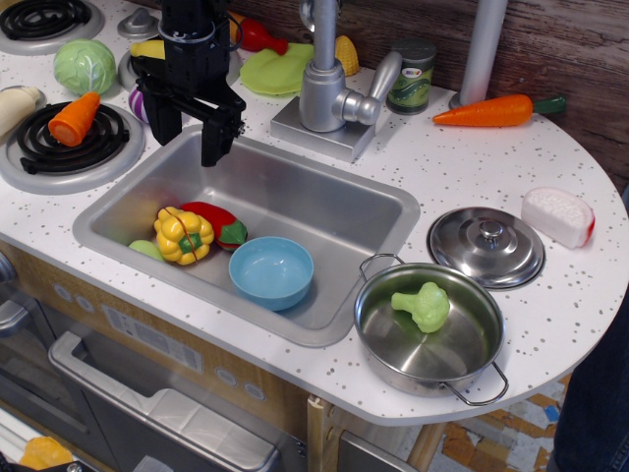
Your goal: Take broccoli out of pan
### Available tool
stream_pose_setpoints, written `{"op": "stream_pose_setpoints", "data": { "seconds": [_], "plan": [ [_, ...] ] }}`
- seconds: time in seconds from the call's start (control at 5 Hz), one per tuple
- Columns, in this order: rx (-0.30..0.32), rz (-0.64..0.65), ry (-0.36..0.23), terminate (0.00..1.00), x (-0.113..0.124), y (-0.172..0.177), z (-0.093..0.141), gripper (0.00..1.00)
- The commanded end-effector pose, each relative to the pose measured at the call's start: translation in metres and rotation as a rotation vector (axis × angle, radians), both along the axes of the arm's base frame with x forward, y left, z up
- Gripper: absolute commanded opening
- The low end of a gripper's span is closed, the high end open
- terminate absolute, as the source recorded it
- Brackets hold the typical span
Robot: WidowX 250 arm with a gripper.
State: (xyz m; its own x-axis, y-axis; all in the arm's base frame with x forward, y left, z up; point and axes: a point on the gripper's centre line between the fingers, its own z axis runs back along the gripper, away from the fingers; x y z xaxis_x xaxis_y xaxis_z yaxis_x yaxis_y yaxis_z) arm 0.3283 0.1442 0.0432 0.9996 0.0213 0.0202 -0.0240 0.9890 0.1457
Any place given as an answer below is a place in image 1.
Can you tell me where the yellow toy corn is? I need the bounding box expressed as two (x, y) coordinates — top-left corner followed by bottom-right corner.
(335, 35), (360, 76)

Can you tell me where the red toy chili pepper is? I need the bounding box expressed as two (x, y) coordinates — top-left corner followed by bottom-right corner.
(181, 202), (248, 252)

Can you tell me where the yellow toy squash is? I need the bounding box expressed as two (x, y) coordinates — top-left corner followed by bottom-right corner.
(130, 39), (165, 60)

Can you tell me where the grey stove knob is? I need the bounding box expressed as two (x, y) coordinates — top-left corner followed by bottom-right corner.
(117, 7), (158, 40)

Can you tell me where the green toy food can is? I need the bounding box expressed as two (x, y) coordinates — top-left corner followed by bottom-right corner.
(386, 38), (436, 115)

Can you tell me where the light blue plastic bowl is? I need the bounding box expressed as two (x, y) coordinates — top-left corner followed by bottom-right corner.
(229, 236), (315, 312)

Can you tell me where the red toy ketchup bottle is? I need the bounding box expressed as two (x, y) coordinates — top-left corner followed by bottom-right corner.
(229, 12), (289, 55)

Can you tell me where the green toy lettuce leaf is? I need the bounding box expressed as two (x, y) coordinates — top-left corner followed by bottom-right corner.
(240, 43), (315, 95)

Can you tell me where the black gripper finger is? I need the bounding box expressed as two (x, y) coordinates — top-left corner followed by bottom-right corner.
(201, 118), (244, 167)
(139, 83), (183, 146)

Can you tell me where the back right stove burner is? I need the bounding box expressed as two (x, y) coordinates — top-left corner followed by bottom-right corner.
(118, 47), (243, 92)

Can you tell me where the stainless steel pan lid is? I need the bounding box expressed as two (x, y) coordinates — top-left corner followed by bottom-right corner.
(428, 206), (545, 290)

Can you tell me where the stove burner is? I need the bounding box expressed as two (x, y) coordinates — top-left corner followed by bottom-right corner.
(1, 0), (104, 56)
(1, 102), (144, 196)
(118, 47), (243, 92)

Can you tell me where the front left stove burner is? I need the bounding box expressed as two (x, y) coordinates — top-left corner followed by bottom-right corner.
(1, 102), (144, 196)

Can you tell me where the light green toy broccoli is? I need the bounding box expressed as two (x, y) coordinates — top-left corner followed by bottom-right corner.
(391, 281), (450, 333)

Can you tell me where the orange toy carrot half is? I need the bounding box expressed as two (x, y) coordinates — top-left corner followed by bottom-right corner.
(48, 91), (100, 148)

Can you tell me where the white toy cauliflower piece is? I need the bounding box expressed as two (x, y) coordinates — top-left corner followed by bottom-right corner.
(521, 187), (596, 249)

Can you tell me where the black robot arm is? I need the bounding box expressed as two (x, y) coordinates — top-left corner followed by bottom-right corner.
(132, 1), (246, 167)

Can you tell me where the white toy mushroom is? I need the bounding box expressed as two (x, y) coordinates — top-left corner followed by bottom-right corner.
(0, 87), (42, 137)

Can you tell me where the yellow toy bell pepper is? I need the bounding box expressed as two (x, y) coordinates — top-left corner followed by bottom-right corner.
(153, 206), (214, 266)

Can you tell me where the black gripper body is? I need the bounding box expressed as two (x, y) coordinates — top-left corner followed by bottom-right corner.
(132, 29), (246, 120)

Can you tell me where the silver toy faucet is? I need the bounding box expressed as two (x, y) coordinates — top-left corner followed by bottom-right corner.
(270, 0), (402, 162)

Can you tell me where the purple striped toy onion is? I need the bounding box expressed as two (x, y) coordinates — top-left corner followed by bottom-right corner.
(128, 86), (148, 123)

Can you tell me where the small green toy vegetable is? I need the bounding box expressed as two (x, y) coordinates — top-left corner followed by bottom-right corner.
(129, 240), (165, 262)

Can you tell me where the grey support pole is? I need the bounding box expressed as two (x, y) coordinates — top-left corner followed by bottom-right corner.
(449, 0), (508, 109)

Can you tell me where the back left stove burner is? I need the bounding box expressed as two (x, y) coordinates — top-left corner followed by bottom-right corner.
(1, 0), (104, 56)

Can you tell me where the silver oven door handle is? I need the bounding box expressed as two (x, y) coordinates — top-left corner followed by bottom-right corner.
(48, 331), (280, 471)

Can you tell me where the orange toy on floor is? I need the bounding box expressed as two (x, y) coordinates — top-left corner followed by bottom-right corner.
(19, 437), (74, 471)

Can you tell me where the green toy cabbage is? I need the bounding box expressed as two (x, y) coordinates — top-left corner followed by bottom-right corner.
(53, 39), (117, 95)

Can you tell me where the silver sink basin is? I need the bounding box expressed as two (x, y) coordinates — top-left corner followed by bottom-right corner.
(73, 126), (421, 347)

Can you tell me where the whole orange toy carrot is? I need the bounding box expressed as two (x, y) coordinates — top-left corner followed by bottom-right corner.
(432, 94), (567, 127)

